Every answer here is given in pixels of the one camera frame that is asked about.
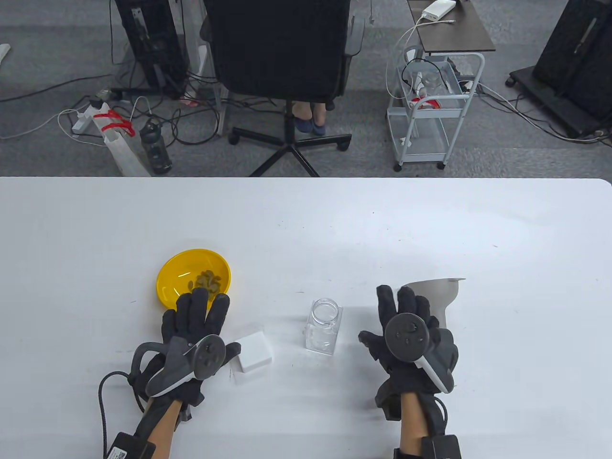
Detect person's right hand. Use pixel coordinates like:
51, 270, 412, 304
359, 285, 459, 407

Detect person's left hand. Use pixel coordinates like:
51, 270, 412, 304
129, 288, 242, 408

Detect person's left forearm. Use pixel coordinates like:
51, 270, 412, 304
142, 396, 185, 459

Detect person's right forearm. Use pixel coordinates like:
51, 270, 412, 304
399, 392, 425, 453

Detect small white box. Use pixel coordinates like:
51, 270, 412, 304
232, 331, 274, 374

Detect white plastic funnel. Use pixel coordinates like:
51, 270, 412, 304
399, 277, 467, 331

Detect grey controller on left glove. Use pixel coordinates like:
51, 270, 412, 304
145, 334, 227, 397

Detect grey controller on glove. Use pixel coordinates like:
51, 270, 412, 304
384, 313, 455, 394
145, 334, 227, 397

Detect pile of brown nuts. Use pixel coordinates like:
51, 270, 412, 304
188, 270, 225, 294

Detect grey controller on right glove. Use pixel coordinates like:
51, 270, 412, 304
384, 313, 455, 394

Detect yellow plastic bowl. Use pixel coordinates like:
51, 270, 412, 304
156, 249, 232, 309

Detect clear glass jar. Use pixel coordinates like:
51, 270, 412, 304
305, 298, 344, 355

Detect dark water bottle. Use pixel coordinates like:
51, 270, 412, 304
139, 118, 173, 175

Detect white power strip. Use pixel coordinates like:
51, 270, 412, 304
71, 102, 104, 135

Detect black computer tower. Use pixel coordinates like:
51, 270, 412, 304
114, 0, 188, 98

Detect black office chair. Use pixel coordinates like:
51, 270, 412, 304
199, 0, 367, 178

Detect brown side table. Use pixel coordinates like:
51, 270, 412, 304
406, 0, 497, 55

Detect black wheeled equipment stand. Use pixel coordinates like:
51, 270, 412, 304
507, 0, 612, 140

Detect white power bank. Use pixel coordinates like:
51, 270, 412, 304
420, 0, 458, 22

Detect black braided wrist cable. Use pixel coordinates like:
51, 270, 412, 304
98, 371, 144, 451

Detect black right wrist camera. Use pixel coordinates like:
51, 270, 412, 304
393, 434, 462, 459

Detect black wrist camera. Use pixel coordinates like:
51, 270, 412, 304
106, 432, 157, 459
393, 434, 462, 459

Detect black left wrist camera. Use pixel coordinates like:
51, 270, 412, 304
106, 432, 157, 459

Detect white bag with red handles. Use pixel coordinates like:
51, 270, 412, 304
93, 109, 152, 178

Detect white wire trolley cart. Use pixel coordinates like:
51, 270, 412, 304
386, 45, 486, 172

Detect tangle of black cables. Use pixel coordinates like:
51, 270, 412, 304
168, 71, 226, 146

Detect grey floor cables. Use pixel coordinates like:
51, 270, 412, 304
477, 82, 612, 144

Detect white power strip cable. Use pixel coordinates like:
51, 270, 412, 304
0, 109, 78, 141

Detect white charging cable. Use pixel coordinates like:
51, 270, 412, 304
385, 17, 455, 98

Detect black floor cable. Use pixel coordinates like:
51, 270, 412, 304
0, 73, 114, 104

